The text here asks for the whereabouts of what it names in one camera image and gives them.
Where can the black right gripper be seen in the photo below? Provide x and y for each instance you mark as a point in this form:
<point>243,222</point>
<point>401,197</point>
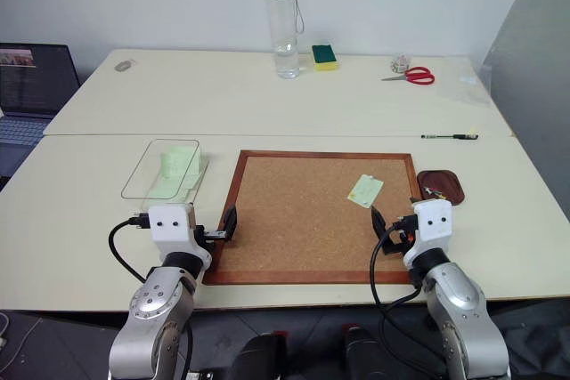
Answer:
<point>403,237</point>

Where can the wood framed cork board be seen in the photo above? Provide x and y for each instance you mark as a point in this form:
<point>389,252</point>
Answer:
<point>307,224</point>

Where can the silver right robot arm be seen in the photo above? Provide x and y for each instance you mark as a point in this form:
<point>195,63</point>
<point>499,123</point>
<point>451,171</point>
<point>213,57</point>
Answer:
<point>463,313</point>

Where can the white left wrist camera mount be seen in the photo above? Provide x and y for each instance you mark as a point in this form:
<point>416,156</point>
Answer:
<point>169,228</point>

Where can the open laptop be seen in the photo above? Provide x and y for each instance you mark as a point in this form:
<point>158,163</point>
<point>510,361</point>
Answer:
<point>31,91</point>

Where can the black pen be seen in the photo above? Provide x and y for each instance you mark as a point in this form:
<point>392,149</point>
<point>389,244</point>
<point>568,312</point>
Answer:
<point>447,135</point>

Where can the dark rounded shape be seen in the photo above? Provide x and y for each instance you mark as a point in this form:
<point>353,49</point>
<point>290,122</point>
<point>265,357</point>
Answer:
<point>263,355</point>
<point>363,353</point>

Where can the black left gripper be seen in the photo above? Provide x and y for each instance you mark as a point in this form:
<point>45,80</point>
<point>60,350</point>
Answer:
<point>213,235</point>

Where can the green yellow sponge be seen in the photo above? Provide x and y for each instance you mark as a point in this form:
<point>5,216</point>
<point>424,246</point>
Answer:
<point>324,58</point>

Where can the clear bottle green lid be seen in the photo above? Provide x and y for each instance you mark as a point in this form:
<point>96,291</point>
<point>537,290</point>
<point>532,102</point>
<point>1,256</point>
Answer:
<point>282,28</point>

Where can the green sticky note stack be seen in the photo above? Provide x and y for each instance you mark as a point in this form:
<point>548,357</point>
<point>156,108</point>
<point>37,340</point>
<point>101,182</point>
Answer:
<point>178,166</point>

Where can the clear plastic box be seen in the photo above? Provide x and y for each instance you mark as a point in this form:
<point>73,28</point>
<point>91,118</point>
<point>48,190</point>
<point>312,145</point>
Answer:
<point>133,184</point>

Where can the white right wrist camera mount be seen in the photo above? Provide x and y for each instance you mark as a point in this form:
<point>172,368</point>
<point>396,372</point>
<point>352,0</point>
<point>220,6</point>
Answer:
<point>432,224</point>

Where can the clear plastic container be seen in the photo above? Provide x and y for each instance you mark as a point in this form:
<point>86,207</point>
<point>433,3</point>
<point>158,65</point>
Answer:
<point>400,64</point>

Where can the green paper note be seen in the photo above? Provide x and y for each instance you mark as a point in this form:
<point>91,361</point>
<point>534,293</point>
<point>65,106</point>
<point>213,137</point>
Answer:
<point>366,191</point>

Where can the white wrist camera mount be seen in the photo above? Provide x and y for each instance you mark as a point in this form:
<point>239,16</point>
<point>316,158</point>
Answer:
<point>432,224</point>
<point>169,228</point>

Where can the brown wooden tray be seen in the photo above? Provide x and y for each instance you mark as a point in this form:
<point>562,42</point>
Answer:
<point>443,182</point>

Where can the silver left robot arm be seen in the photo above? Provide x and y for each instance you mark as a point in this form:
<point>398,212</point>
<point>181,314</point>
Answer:
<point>151,309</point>

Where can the grey oval table grommet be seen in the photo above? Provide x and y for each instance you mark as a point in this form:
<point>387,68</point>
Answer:
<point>124,65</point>

